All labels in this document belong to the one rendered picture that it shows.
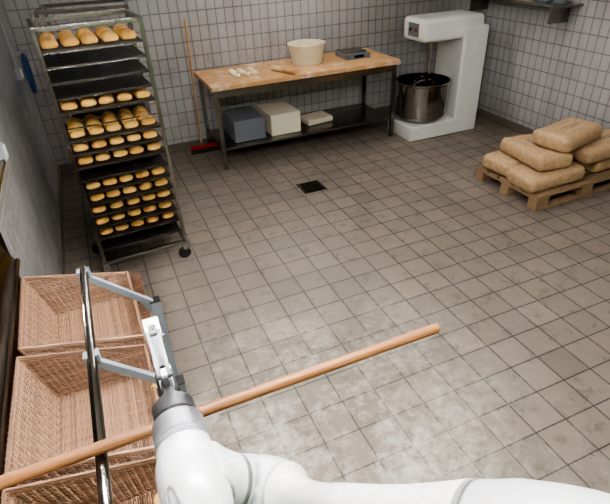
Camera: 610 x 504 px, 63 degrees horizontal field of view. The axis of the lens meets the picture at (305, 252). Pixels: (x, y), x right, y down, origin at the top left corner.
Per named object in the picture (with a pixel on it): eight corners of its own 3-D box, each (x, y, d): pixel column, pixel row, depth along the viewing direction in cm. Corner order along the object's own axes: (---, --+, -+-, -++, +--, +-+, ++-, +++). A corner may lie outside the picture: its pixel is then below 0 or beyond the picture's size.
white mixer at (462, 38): (410, 145, 586) (420, 23, 514) (381, 128, 637) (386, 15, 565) (479, 130, 617) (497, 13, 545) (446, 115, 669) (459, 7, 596)
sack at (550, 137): (567, 156, 432) (572, 139, 423) (529, 144, 455) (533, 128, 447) (601, 139, 463) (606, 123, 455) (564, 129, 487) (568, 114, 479)
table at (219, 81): (222, 171, 543) (211, 87, 494) (205, 147, 606) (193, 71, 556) (396, 136, 612) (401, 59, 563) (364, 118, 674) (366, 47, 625)
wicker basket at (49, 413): (31, 527, 165) (-1, 478, 150) (36, 403, 209) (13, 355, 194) (177, 472, 179) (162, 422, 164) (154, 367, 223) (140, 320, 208)
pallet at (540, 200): (534, 211, 443) (538, 197, 435) (475, 178, 505) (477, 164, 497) (630, 184, 480) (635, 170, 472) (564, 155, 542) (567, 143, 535)
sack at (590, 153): (587, 167, 449) (591, 151, 441) (556, 154, 477) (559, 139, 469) (638, 152, 466) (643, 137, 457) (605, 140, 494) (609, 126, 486)
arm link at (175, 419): (161, 474, 84) (155, 446, 88) (214, 454, 86) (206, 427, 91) (150, 440, 79) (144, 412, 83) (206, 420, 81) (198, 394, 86)
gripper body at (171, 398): (150, 413, 83) (142, 375, 91) (160, 444, 88) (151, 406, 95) (194, 398, 86) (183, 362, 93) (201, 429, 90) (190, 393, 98)
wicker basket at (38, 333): (38, 398, 211) (14, 350, 196) (38, 319, 254) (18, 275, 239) (153, 360, 227) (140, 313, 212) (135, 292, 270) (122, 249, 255)
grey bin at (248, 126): (235, 143, 549) (233, 122, 536) (223, 130, 588) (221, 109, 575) (266, 137, 561) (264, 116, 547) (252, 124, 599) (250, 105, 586)
